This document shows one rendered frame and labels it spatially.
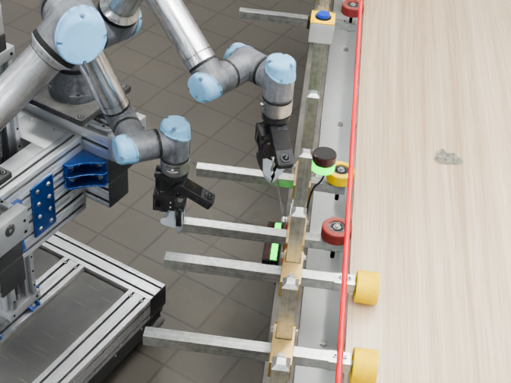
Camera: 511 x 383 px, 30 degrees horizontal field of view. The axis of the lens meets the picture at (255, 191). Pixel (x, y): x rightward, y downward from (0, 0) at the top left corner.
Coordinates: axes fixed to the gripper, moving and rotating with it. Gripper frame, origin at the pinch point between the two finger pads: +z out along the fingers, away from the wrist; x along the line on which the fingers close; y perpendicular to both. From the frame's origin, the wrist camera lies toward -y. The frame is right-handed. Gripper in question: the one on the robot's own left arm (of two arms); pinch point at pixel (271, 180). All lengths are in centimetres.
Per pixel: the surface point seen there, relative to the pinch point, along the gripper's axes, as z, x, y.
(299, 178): -1.9, -6.7, -2.9
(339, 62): 39, -60, 114
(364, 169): 11.3, -32.1, 14.1
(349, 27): 20, -59, 107
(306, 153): -9.7, -7.8, -2.5
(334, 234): 10.6, -14.8, -11.8
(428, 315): 11, -29, -43
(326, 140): 39, -40, 66
